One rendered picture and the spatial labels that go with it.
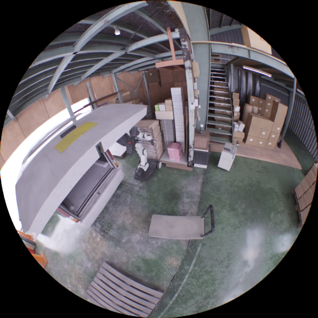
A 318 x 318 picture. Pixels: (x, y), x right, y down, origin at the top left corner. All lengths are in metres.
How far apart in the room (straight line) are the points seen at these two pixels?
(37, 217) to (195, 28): 3.38
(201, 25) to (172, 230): 4.03
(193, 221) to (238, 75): 5.67
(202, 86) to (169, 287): 3.90
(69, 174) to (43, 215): 0.25
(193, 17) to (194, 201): 4.06
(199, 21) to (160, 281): 4.90
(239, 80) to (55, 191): 6.00
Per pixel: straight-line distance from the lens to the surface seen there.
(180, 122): 2.51
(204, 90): 2.72
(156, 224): 1.83
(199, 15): 3.24
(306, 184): 3.58
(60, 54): 1.60
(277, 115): 4.19
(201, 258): 2.00
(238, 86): 5.73
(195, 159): 2.54
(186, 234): 1.77
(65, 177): 0.53
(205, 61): 2.74
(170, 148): 2.51
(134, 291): 2.12
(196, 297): 2.22
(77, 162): 0.54
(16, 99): 2.64
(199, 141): 2.25
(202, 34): 2.95
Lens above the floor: 1.95
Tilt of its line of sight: 41 degrees down
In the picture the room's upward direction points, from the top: 12 degrees counter-clockwise
